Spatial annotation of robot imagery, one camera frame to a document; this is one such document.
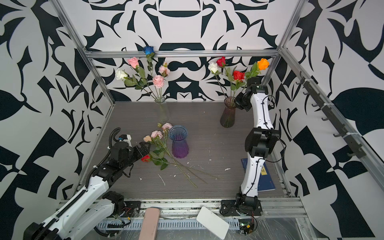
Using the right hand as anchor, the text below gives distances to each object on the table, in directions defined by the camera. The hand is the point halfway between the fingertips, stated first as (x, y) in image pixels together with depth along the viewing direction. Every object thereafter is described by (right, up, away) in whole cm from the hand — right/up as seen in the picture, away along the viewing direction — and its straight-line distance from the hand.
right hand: (237, 101), depth 91 cm
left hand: (-52, -24, -10) cm, 58 cm away
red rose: (0, +14, -4) cm, 14 cm away
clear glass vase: (-47, -9, +16) cm, 50 cm away
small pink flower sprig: (-44, +18, -1) cm, 48 cm away
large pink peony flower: (-46, +11, -6) cm, 47 cm away
